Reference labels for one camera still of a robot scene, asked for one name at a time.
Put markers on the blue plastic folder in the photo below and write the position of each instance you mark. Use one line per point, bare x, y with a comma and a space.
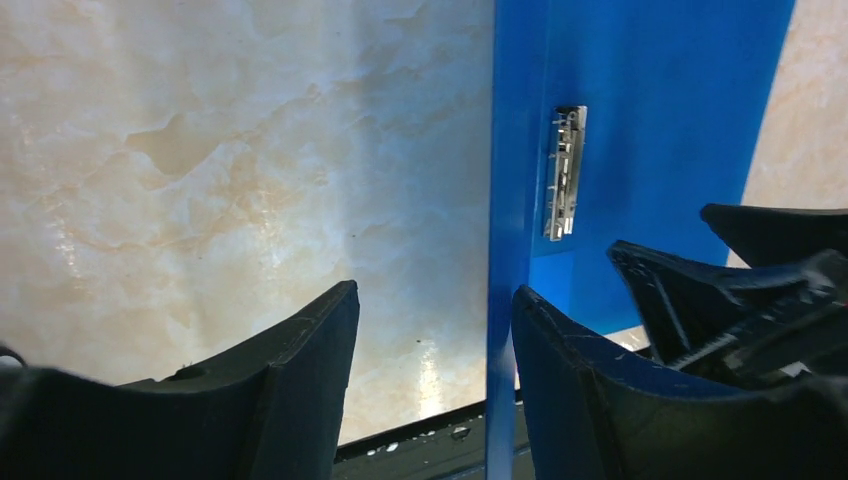
676, 93

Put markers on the metal folder clip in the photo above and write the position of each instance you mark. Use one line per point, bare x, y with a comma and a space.
566, 145

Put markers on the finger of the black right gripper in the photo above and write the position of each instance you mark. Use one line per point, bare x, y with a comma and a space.
766, 236
750, 328

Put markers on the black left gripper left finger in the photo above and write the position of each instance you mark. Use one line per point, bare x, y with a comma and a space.
270, 407

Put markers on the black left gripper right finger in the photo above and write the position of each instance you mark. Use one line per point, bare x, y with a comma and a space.
595, 410

